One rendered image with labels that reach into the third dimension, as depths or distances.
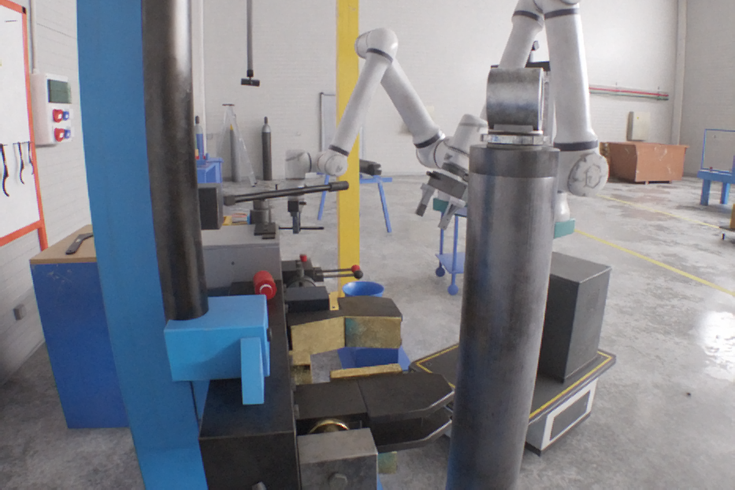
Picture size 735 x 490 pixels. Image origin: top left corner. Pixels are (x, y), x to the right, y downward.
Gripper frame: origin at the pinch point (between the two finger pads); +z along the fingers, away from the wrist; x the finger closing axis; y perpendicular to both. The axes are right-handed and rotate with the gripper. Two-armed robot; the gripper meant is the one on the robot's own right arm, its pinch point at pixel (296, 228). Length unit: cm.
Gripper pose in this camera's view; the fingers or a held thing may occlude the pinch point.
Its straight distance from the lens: 196.2
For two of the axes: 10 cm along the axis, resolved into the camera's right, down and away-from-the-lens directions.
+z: 0.0, 9.8, 2.1
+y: 10.0, 0.1, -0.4
